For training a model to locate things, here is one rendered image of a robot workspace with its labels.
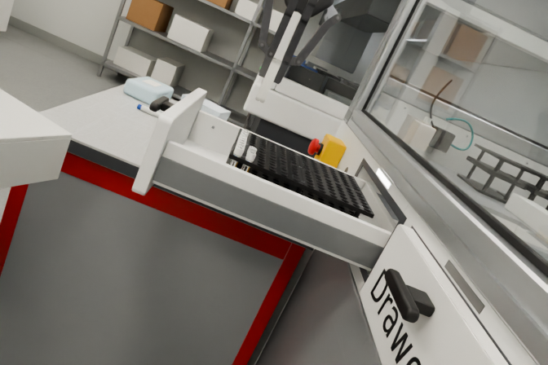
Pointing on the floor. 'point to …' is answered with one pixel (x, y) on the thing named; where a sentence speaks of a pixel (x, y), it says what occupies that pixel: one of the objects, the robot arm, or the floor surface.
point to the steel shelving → (191, 48)
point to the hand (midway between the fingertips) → (268, 80)
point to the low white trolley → (130, 258)
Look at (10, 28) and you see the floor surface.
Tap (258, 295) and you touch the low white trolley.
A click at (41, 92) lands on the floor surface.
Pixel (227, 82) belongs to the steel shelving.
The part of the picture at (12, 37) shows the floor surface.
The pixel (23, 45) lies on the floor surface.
